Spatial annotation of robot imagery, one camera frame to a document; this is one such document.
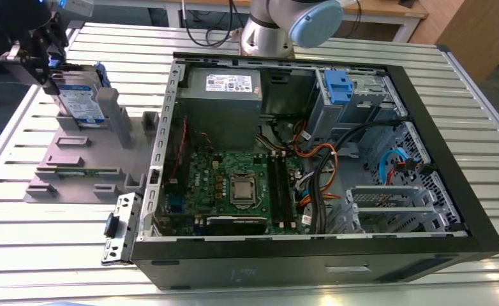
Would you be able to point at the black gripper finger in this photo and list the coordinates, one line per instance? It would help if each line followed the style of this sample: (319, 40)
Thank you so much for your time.
(28, 68)

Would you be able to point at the hard disk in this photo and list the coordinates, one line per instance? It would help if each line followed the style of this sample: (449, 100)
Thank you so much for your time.
(79, 99)

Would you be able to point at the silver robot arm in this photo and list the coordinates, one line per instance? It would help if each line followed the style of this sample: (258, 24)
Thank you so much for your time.
(266, 35)

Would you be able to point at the metal disk bay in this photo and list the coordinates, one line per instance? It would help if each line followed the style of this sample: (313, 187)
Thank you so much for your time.
(394, 209)

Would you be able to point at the grey parts rack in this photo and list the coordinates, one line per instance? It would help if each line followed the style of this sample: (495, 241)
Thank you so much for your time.
(83, 156)

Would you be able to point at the green RAM stick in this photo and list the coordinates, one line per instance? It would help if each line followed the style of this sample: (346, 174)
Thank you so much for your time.
(90, 172)

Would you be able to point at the grey power supply unit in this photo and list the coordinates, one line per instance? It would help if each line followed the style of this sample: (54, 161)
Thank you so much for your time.
(219, 121)

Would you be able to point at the metal expansion card retainer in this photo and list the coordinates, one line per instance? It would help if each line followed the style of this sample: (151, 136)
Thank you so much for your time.
(126, 207)

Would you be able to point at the green motherboard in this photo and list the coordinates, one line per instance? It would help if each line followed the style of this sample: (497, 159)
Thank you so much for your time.
(205, 169)

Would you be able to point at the CPU socket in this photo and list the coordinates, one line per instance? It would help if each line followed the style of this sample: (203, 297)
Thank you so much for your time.
(242, 177)

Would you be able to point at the silver CPU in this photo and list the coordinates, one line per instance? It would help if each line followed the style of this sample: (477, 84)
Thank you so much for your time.
(242, 191)

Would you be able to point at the black graphics card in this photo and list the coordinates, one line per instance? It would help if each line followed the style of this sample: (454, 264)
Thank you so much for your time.
(237, 223)

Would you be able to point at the blue plastic drive latch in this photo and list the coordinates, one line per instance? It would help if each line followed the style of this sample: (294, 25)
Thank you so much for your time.
(338, 86)

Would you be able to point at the black RAM slot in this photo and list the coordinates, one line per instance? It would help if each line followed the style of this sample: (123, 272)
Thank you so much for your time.
(287, 191)

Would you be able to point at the grey metal drive cage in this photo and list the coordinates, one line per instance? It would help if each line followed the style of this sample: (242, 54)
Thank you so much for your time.
(361, 105)

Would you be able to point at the black PC case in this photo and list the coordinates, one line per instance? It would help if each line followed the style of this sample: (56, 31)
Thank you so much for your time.
(275, 264)

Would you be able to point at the black power connector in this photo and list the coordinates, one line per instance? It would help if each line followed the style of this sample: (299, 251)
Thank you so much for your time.
(426, 168)

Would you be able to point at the wooden cabinet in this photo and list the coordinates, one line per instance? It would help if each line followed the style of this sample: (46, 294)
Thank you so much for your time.
(479, 32)

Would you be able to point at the wooden desk with white frame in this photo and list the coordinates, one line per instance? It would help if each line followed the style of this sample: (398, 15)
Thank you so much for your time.
(386, 11)

